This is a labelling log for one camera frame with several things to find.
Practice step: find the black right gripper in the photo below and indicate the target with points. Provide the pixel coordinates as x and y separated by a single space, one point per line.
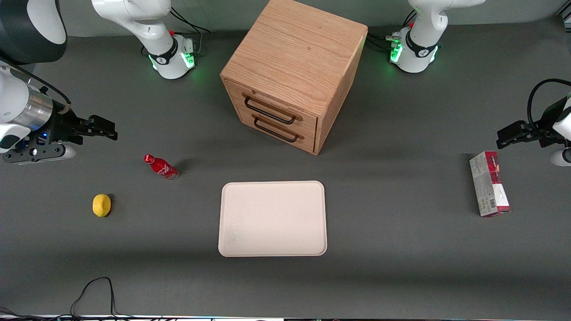
59 126

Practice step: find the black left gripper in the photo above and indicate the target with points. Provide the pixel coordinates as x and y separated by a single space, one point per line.
547 126

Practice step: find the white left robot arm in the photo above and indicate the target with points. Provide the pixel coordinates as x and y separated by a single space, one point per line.
421 49

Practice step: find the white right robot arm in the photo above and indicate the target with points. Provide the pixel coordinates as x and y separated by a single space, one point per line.
134 13

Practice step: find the wooden drawer cabinet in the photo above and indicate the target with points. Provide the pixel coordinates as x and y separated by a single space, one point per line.
294 49

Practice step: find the grey and red carton box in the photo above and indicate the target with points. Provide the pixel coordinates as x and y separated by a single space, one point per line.
488 187

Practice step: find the red cola bottle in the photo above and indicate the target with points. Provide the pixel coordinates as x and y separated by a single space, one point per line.
161 167

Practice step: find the yellow lemon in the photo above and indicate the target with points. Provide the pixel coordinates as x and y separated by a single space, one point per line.
101 205

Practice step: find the beige plastic tray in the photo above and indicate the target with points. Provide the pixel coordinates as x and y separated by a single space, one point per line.
272 218

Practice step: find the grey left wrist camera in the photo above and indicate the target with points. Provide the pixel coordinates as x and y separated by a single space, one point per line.
561 157

